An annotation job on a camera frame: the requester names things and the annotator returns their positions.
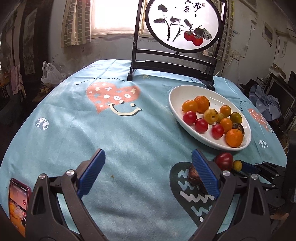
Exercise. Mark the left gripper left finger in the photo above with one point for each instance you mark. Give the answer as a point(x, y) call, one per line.
point(45, 220)

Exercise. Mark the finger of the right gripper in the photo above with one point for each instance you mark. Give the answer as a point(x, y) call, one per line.
point(272, 194)
point(271, 172)

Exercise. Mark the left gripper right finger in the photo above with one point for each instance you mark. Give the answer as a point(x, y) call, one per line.
point(250, 220)

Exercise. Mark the small yellow tomato front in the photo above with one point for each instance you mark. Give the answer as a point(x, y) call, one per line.
point(237, 165)

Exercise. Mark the small yellow tomato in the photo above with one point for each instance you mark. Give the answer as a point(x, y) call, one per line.
point(220, 117)
point(237, 165)

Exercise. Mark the large dark red tomato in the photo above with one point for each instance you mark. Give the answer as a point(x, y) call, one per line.
point(224, 161)

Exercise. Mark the large orange mandarin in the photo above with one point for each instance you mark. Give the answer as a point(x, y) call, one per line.
point(234, 138)
point(203, 103)

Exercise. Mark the large orange tomato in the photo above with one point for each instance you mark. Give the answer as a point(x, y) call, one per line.
point(226, 124)

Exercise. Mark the small red tomato back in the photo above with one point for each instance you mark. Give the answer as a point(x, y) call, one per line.
point(217, 131)

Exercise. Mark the dark passion fruit back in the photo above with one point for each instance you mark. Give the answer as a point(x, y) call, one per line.
point(193, 177)

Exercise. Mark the dark passion fruit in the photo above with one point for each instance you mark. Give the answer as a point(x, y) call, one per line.
point(239, 127)
point(193, 177)

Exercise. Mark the small yellow tomato back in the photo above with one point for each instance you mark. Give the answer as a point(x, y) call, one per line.
point(220, 117)

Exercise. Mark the orange tomato front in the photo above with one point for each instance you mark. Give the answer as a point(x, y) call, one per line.
point(225, 110)

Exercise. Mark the red cherry tomato front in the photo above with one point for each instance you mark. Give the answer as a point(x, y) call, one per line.
point(201, 126)

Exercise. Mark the red cherry tomato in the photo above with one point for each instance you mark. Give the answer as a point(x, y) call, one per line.
point(201, 126)
point(190, 117)

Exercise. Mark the small orange tomato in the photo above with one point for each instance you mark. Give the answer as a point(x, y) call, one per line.
point(190, 105)

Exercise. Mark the red-cased smartphone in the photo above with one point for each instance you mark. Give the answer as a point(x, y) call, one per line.
point(19, 194)

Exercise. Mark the blue clothes pile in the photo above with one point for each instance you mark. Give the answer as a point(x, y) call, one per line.
point(267, 105)

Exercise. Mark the black metal shelf rack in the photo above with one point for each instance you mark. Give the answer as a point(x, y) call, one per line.
point(285, 93)

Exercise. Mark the light blue patterned tablecloth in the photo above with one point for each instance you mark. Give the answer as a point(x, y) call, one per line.
point(142, 192)

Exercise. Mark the white oval plate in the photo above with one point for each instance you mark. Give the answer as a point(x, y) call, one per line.
point(182, 93)

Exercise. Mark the right checkered curtain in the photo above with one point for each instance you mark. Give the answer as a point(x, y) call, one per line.
point(225, 45)

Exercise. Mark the checkered curtain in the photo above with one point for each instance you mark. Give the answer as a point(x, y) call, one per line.
point(76, 24)
point(225, 45)

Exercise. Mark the white plastic bag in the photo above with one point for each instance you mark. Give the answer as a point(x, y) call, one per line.
point(51, 76)

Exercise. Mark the left checkered curtain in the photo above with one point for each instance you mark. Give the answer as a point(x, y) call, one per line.
point(76, 24)

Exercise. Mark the dark framed wall scroll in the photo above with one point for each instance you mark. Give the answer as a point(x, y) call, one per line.
point(28, 43)

